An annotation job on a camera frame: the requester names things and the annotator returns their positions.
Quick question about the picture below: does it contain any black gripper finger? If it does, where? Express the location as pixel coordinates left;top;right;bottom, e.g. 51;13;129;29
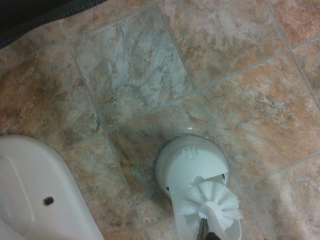
205;230;221;240

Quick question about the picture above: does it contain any white toilet brush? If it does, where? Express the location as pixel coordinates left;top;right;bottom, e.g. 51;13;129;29
175;180;245;240

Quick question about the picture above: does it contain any white toilet bowl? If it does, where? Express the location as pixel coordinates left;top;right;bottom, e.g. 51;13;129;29
0;134;106;240

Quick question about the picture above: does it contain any white brush holder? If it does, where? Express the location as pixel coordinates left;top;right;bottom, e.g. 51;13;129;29
154;135;244;240

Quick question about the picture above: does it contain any black baseboard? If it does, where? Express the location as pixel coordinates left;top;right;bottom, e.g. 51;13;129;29
0;0;111;50

